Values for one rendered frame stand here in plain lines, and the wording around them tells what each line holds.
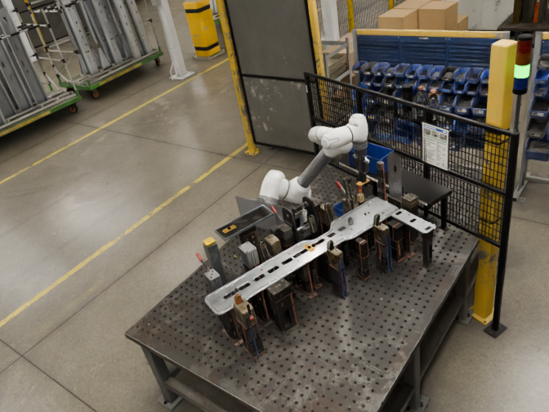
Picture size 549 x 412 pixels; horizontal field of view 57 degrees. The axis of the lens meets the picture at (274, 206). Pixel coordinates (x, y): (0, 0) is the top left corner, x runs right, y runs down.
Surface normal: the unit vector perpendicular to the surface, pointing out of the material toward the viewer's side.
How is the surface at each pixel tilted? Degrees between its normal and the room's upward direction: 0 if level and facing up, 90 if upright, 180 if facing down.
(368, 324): 0
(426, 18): 90
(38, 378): 0
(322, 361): 0
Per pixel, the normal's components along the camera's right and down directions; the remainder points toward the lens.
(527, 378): -0.17, -0.82
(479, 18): -0.58, 0.53
